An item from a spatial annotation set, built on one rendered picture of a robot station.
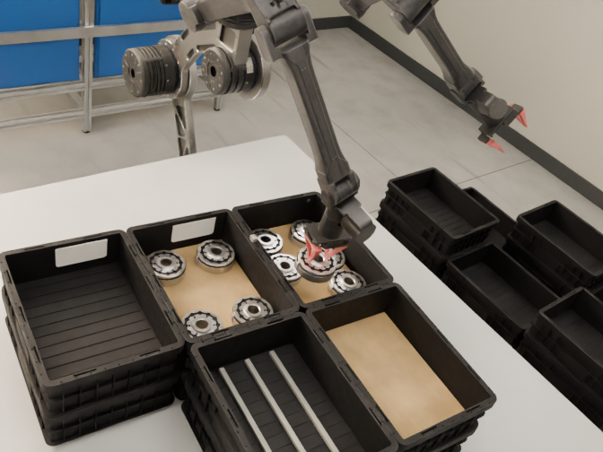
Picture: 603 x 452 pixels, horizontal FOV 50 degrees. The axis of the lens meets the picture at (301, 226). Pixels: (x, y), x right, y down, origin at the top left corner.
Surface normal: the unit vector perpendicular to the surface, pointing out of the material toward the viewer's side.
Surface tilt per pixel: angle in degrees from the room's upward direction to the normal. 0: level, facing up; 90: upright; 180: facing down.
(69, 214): 0
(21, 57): 90
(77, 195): 0
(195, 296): 0
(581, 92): 90
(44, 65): 90
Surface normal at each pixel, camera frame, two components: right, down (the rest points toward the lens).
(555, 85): -0.78, 0.25
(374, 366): 0.22, -0.75
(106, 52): 0.58, 0.62
